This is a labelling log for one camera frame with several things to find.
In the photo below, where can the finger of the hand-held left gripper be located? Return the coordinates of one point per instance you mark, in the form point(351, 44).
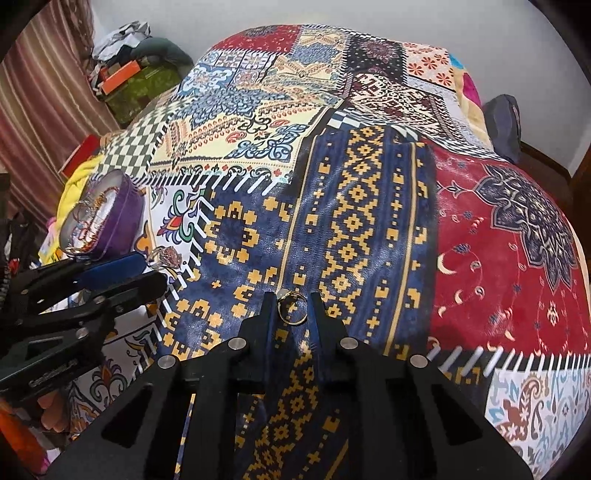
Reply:
point(108, 273)
point(129, 293)

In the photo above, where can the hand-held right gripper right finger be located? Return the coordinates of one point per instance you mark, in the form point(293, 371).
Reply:
point(323, 327)

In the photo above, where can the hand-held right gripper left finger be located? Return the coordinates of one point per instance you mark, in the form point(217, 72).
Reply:
point(265, 323)

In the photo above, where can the purple heart-shaped jewelry box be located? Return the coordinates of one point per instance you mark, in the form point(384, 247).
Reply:
point(122, 217)

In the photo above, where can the person's left hand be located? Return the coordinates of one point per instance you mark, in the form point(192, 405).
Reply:
point(53, 410)

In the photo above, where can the yellow garment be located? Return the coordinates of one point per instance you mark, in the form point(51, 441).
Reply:
point(81, 184)

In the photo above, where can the red box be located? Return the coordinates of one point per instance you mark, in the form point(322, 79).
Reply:
point(78, 152)

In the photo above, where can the patchwork printed blanket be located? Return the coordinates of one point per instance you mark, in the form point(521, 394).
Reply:
point(360, 207)

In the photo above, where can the striped brown curtain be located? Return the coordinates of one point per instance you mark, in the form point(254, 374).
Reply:
point(41, 101)

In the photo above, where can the orange box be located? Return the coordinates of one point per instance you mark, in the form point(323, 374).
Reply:
point(121, 76)

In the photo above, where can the dark grey pillow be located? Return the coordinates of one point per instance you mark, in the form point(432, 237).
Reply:
point(168, 50)

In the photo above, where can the grey bag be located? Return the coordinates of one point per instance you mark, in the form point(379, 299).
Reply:
point(504, 127)

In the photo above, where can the colourful fleece blanket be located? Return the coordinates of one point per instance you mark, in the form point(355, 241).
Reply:
point(471, 92)

